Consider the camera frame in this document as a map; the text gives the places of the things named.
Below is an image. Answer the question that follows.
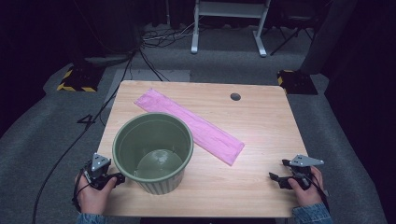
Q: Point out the pink plastic bag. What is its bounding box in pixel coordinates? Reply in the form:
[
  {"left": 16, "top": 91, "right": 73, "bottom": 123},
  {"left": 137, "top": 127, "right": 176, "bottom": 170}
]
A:
[{"left": 134, "top": 88, "right": 246, "bottom": 167}]

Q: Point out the green plastic bin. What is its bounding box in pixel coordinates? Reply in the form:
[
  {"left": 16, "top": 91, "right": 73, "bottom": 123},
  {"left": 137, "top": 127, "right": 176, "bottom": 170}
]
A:
[{"left": 111, "top": 111, "right": 195, "bottom": 196}]

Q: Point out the person's right hand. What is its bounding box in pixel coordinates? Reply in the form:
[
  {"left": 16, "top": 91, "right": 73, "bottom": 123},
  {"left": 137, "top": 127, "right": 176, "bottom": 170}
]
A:
[{"left": 287, "top": 167, "right": 325, "bottom": 208}]

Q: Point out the long black floor cable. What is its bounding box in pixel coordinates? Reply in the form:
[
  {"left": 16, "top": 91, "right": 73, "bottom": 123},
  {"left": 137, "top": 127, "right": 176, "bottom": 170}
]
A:
[{"left": 31, "top": 49, "right": 140, "bottom": 224}]

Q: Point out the black yellow striped stand base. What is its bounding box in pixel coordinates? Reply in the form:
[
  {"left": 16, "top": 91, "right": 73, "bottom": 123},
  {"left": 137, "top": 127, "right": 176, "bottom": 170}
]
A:
[
  {"left": 276, "top": 69, "right": 319, "bottom": 96},
  {"left": 56, "top": 63, "right": 106, "bottom": 93}
]

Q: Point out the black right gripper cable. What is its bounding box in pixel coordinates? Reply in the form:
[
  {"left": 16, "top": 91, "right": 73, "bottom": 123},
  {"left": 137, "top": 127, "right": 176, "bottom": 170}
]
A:
[{"left": 307, "top": 172, "right": 331, "bottom": 213}]

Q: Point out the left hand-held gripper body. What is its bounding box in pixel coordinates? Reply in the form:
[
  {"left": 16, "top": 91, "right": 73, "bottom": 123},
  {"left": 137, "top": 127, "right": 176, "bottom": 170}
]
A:
[{"left": 82, "top": 152, "right": 117, "bottom": 191}]

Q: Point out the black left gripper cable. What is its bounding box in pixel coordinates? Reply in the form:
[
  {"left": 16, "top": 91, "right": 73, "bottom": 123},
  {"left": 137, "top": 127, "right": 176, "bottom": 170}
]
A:
[{"left": 71, "top": 167, "right": 94, "bottom": 213}]

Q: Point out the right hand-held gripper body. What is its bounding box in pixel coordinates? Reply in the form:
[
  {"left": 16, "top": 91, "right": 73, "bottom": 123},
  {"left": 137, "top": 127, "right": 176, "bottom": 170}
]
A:
[{"left": 287, "top": 154, "right": 325, "bottom": 190}]

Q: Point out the black folding stand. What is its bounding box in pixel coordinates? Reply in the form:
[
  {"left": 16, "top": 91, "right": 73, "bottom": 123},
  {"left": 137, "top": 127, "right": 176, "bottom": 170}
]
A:
[{"left": 269, "top": 12, "right": 316, "bottom": 57}]

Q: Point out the white metal desk frame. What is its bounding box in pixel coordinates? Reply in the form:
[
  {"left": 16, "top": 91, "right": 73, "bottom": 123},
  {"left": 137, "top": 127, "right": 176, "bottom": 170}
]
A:
[{"left": 190, "top": 0, "right": 272, "bottom": 59}]

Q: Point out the grey pillar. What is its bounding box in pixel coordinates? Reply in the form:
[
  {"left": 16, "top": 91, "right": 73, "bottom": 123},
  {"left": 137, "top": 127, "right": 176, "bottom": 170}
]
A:
[{"left": 299, "top": 0, "right": 359, "bottom": 76}]

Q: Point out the person's left hand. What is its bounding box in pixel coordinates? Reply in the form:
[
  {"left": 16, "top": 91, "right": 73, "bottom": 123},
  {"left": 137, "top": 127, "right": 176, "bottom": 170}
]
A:
[{"left": 75, "top": 174, "right": 118, "bottom": 216}]

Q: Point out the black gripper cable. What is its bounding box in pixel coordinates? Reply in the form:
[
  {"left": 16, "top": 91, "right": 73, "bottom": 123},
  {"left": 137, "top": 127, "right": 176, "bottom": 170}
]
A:
[
  {"left": 307, "top": 172, "right": 331, "bottom": 213},
  {"left": 71, "top": 167, "right": 94, "bottom": 213}
]

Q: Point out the bundle of floor cables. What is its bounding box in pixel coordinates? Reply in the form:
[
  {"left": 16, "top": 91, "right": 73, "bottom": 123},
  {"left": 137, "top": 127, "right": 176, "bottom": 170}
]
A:
[{"left": 141, "top": 21, "right": 204, "bottom": 49}]

